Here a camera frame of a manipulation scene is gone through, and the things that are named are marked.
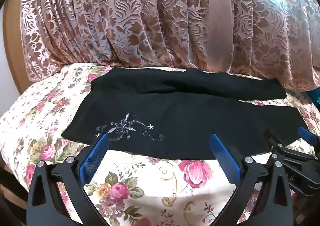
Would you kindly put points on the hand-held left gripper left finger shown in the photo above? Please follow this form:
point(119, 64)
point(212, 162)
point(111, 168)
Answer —
point(95, 159)

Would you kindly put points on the wooden bed frame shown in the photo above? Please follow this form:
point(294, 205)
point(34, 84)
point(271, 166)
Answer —
point(12, 46)

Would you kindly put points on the black pants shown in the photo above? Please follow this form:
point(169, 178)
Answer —
point(180, 118)

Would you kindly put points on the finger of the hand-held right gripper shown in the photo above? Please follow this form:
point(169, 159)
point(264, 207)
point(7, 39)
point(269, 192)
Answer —
point(307, 134)
point(275, 141)

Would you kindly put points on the teal cloth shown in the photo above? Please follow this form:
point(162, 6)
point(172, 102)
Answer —
point(314, 97)

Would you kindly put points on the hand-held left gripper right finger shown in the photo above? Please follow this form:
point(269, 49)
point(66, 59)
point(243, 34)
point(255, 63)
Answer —
point(225, 159)

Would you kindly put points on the floral bed sheet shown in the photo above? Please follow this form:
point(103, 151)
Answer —
point(140, 191)

